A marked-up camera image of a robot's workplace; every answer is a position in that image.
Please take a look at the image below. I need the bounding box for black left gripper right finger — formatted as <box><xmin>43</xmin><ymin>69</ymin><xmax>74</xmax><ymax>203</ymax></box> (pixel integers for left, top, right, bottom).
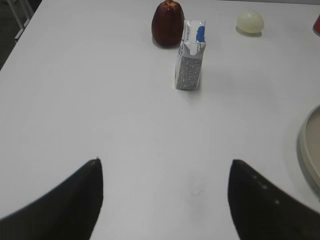
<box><xmin>227</xmin><ymin>159</ymin><xmax>320</xmax><ymax>240</ymax></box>

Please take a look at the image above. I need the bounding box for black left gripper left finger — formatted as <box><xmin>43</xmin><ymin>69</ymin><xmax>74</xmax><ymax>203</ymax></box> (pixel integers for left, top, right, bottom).
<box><xmin>0</xmin><ymin>158</ymin><xmax>104</xmax><ymax>240</ymax></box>

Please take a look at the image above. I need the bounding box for white blue milk carton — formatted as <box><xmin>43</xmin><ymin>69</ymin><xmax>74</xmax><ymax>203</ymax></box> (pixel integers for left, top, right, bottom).
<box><xmin>174</xmin><ymin>20</ymin><xmax>206</xmax><ymax>91</ymax></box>

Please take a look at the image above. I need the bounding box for beige ceramic plate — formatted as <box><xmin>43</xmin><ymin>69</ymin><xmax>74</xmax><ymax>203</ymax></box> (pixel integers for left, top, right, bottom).
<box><xmin>296</xmin><ymin>105</ymin><xmax>320</xmax><ymax>198</ymax></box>

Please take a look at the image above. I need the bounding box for red soda can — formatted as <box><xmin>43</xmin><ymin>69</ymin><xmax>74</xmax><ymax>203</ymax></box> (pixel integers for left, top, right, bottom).
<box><xmin>312</xmin><ymin>15</ymin><xmax>320</xmax><ymax>36</ymax></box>

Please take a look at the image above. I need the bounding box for pale round egg-like ball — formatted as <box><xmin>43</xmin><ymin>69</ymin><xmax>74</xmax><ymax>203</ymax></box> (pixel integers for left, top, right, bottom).
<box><xmin>237</xmin><ymin>9</ymin><xmax>265</xmax><ymax>34</ymax></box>

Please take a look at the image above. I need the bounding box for grey metal table leg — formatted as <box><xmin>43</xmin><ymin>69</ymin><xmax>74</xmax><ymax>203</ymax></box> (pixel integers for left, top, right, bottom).
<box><xmin>6</xmin><ymin>0</ymin><xmax>35</xmax><ymax>43</ymax></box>

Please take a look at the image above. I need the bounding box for dark red wax apple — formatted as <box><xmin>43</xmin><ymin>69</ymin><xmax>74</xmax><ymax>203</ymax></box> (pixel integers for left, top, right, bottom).
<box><xmin>151</xmin><ymin>0</ymin><xmax>185</xmax><ymax>48</ymax></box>

